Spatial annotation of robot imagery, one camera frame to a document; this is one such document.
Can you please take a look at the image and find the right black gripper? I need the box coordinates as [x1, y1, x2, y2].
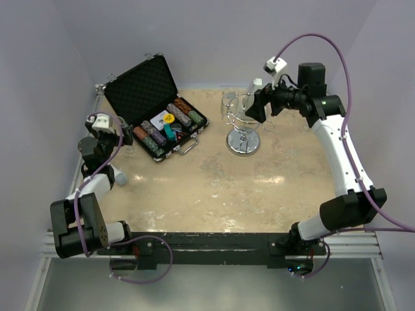
[246, 71, 307, 123]

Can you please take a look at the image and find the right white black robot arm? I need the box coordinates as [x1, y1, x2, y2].
[246, 58, 387, 255]

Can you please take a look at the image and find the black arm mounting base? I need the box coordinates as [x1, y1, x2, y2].
[98, 232, 326, 270]

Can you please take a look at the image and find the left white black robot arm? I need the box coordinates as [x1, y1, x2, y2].
[50, 113, 134, 259]

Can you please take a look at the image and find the chrome wine glass rack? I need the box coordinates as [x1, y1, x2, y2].
[222, 93, 276, 157]

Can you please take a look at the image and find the red brown chip stack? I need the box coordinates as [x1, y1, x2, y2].
[133, 126, 150, 141]

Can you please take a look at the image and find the purple white chip stack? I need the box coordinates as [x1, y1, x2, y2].
[141, 121, 167, 146]

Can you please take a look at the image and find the dark green chip stack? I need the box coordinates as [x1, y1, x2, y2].
[142, 137, 163, 156]

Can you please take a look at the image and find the white playing card box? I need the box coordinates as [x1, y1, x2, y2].
[150, 110, 169, 131]

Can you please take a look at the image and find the white grey handheld tool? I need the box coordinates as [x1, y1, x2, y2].
[110, 164, 128, 186]

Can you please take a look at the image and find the black poker chip case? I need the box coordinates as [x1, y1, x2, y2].
[102, 53, 209, 162]

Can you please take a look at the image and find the yellow big blind button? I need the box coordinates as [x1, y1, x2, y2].
[163, 113, 174, 124]

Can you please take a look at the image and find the teal dealer block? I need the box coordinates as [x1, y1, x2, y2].
[163, 124, 176, 141]

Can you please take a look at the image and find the grey purple chip stack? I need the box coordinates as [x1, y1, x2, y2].
[167, 103, 192, 127]

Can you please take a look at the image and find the clear dealer button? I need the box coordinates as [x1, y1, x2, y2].
[171, 123, 182, 132]

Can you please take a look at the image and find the brown orange chip stack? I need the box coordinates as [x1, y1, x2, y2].
[173, 98, 195, 120]

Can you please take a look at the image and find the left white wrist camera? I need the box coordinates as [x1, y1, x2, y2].
[91, 113, 115, 134]

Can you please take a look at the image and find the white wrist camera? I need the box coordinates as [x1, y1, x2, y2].
[263, 57, 287, 88]
[91, 113, 115, 134]

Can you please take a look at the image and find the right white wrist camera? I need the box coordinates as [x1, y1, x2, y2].
[263, 57, 287, 88]

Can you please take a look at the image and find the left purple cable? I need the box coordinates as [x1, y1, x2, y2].
[73, 111, 174, 286]

